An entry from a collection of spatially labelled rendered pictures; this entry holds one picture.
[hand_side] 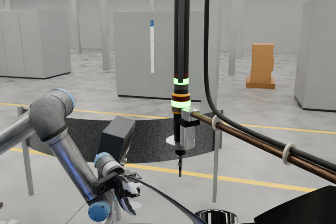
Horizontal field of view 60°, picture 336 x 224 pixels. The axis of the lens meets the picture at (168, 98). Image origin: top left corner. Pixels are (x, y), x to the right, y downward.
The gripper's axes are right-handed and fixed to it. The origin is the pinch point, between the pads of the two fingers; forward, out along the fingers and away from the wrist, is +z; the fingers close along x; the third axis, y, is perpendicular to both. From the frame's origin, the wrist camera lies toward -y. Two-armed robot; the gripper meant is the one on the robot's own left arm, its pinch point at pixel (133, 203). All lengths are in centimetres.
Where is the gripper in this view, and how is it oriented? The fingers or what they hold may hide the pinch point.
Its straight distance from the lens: 98.7
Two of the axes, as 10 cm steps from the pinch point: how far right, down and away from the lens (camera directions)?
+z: 5.2, 2.1, -8.3
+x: -1.1, 9.8, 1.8
